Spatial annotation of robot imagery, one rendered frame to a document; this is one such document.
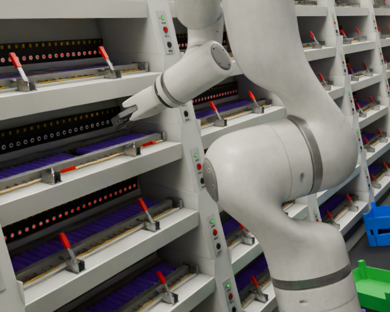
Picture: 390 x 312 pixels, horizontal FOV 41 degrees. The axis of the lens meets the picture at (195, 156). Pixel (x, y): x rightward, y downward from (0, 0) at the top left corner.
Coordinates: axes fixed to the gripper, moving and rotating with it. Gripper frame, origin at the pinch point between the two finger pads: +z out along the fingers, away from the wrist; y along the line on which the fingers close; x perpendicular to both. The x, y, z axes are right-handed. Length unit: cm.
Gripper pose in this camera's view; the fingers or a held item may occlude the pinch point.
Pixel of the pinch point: (124, 120)
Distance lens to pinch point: 126.3
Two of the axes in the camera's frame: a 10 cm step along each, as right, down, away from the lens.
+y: -5.6, 2.2, -8.0
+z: -7.1, 3.7, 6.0
